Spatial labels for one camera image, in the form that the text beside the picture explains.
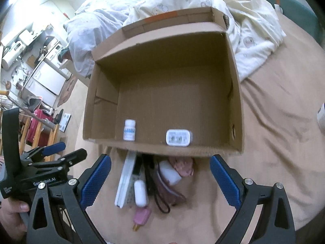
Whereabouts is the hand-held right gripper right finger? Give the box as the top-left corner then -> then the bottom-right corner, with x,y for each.
210,154 -> 296,244

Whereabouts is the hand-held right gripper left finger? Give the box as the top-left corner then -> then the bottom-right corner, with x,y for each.
27,153 -> 112,244

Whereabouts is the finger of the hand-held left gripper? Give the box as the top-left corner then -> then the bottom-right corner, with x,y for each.
30,149 -> 88,175
22,142 -> 66,162

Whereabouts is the white remote control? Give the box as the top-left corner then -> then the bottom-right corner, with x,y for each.
114,151 -> 139,209

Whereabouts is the black flashlight with strap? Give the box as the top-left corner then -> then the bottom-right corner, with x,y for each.
141,155 -> 171,214

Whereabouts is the white plug charger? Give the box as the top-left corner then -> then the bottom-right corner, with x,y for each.
159,161 -> 181,185

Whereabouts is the white pill bottle blue label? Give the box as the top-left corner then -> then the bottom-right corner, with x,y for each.
123,119 -> 136,141

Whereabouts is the white square adapter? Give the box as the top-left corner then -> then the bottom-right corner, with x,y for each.
166,129 -> 193,147

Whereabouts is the brown cardboard box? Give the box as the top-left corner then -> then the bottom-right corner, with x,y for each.
82,6 -> 245,157

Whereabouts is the person's left hand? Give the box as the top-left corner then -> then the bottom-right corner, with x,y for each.
0,199 -> 30,234

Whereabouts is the wooden rack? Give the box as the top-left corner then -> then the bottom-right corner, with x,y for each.
18,117 -> 60,160

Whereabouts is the white bathroom scale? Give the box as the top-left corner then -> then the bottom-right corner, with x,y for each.
57,113 -> 72,133

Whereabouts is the red bag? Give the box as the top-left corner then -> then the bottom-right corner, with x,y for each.
27,109 -> 55,144

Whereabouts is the pink floral scrunchie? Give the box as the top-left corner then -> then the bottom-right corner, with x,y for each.
170,157 -> 195,177

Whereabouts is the white oval capsule case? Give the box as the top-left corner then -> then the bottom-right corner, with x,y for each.
134,180 -> 148,207

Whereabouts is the round brown rug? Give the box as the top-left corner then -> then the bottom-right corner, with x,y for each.
57,74 -> 78,107

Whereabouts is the beige bed sheet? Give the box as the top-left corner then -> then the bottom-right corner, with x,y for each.
84,13 -> 325,244

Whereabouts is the white cabinet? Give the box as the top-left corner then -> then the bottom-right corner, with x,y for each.
24,56 -> 68,102

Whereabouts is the cream nightstand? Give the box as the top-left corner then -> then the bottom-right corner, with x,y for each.
60,54 -> 75,78

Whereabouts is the green cloth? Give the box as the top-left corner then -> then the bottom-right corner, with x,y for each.
57,47 -> 70,63

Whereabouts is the white water heater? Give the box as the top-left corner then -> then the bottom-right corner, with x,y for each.
1,42 -> 26,69

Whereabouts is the white jar brown lid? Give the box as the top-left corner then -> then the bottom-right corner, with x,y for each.
317,103 -> 325,127

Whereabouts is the light grey shirt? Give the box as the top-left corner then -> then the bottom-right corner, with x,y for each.
63,0 -> 143,78

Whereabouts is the cream printed duvet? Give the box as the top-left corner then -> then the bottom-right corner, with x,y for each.
124,0 -> 287,82

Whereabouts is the green headboard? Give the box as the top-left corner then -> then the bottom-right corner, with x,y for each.
247,0 -> 320,44

